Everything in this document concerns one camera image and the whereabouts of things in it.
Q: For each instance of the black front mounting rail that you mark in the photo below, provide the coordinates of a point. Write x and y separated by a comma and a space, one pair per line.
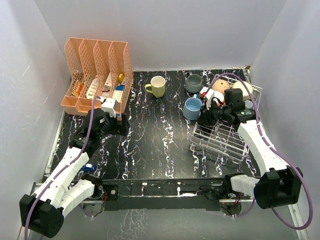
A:
170, 194

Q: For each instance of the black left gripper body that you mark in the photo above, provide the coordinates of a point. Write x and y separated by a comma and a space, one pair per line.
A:
110, 127

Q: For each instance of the small white cup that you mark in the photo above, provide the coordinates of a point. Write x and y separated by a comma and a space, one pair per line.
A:
249, 104

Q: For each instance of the white printed flat box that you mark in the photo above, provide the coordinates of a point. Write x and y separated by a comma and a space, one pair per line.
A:
118, 95

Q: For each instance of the orange red packet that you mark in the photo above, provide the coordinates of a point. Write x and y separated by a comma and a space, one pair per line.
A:
77, 89

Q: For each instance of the yellow small bottle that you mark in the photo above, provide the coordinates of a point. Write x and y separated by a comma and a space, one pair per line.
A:
121, 77

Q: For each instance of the blue stapler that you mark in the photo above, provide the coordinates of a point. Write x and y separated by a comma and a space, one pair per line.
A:
89, 167

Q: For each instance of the blue white small box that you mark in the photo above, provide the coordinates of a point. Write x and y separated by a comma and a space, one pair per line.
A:
120, 87

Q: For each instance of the white wire dish rack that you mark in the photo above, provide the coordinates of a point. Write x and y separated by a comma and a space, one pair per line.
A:
221, 139

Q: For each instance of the dark grey round mug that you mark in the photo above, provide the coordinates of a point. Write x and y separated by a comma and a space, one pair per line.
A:
194, 83

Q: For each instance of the yellow-green ceramic mug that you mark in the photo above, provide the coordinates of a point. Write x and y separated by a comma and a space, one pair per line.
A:
156, 87

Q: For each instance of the tan glazed round mug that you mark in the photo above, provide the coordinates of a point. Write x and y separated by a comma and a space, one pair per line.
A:
221, 85

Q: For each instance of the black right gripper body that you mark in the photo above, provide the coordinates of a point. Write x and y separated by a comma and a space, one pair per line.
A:
217, 113

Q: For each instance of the green-inside mushroom pattern mug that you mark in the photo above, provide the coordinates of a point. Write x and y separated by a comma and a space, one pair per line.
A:
246, 89

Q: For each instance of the white red medicine box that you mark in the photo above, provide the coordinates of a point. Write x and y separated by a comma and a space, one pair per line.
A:
108, 83

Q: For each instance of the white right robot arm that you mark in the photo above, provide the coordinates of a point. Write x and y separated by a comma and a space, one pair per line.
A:
280, 182

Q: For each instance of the light blue ceramic mug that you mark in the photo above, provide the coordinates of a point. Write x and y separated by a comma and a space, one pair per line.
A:
192, 108

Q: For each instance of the pink plastic file organizer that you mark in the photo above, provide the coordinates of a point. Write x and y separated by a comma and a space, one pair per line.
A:
89, 59

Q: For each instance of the white labelled box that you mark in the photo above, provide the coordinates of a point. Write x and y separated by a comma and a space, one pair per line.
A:
92, 89

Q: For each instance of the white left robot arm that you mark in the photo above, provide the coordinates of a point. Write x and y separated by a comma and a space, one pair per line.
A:
44, 210

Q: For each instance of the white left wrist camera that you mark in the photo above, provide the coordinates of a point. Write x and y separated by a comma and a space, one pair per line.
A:
108, 105

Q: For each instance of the light pink mug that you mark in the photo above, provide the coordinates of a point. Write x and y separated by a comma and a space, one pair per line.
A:
219, 96

